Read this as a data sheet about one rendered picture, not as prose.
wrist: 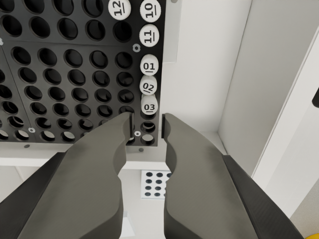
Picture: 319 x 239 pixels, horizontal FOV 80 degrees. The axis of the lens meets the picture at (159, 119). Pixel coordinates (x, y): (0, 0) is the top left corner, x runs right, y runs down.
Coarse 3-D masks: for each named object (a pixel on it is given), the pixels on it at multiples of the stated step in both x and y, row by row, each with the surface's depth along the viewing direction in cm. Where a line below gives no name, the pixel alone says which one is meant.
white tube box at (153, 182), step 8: (144, 176) 35; (152, 176) 35; (160, 176) 36; (168, 176) 36; (144, 184) 37; (152, 184) 37; (160, 184) 37; (144, 192) 38; (152, 192) 38; (160, 192) 38
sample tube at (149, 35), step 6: (150, 24) 12; (144, 30) 12; (150, 30) 12; (156, 30) 12; (144, 36) 12; (150, 36) 12; (156, 36) 12; (144, 42) 12; (150, 42) 12; (156, 42) 12
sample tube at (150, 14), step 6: (144, 0) 11; (150, 0) 11; (156, 0) 11; (144, 6) 11; (150, 6) 11; (156, 6) 11; (144, 12) 11; (150, 12) 11; (156, 12) 11; (144, 18) 11; (150, 18) 11; (156, 18) 11
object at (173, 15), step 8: (168, 0) 16; (176, 0) 16; (168, 8) 16; (176, 8) 17; (168, 16) 17; (176, 16) 17; (168, 24) 17; (176, 24) 17; (168, 32) 18; (176, 32) 18; (168, 40) 18; (176, 40) 18; (168, 48) 18; (176, 48) 18; (168, 56) 19; (176, 56) 19
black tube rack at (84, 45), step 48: (0, 0) 15; (48, 0) 12; (96, 0) 14; (0, 48) 13; (48, 48) 13; (96, 48) 13; (144, 48) 13; (0, 96) 15; (48, 96) 15; (96, 96) 15
